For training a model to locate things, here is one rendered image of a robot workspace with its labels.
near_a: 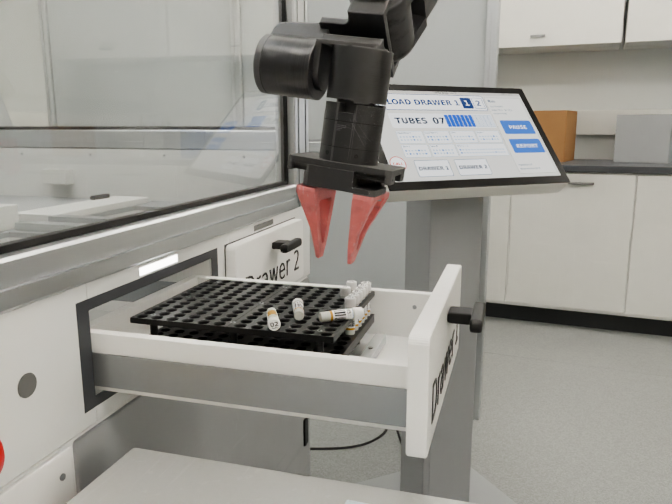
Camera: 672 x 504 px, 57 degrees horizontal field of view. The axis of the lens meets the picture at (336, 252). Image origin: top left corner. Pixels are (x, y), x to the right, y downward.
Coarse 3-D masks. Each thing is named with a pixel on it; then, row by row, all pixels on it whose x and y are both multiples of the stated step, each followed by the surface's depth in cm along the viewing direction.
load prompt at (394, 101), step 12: (396, 96) 149; (408, 96) 151; (420, 96) 152; (432, 96) 154; (444, 96) 155; (456, 96) 157; (468, 96) 158; (480, 96) 160; (396, 108) 147; (408, 108) 149; (420, 108) 150; (432, 108) 151; (444, 108) 153; (456, 108) 154; (468, 108) 156; (480, 108) 158
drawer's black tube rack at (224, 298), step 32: (192, 288) 76; (224, 288) 77; (256, 288) 76; (288, 288) 76; (320, 288) 77; (160, 320) 64; (192, 320) 64; (224, 320) 65; (256, 320) 64; (288, 320) 64; (320, 352) 61
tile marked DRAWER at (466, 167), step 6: (456, 162) 145; (462, 162) 145; (468, 162) 146; (474, 162) 147; (480, 162) 147; (486, 162) 148; (462, 168) 144; (468, 168) 145; (474, 168) 146; (480, 168) 146; (486, 168) 147; (462, 174) 143; (468, 174) 144; (474, 174) 145; (480, 174) 145; (486, 174) 146; (492, 174) 147
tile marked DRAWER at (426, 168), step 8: (416, 160) 141; (424, 160) 141; (432, 160) 142; (440, 160) 143; (416, 168) 139; (424, 168) 140; (432, 168) 141; (440, 168) 142; (448, 168) 143; (424, 176) 139; (432, 176) 140; (440, 176) 141
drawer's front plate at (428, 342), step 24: (456, 288) 72; (432, 312) 57; (432, 336) 52; (408, 360) 51; (432, 360) 53; (408, 384) 51; (432, 384) 54; (408, 408) 52; (408, 432) 52; (432, 432) 56
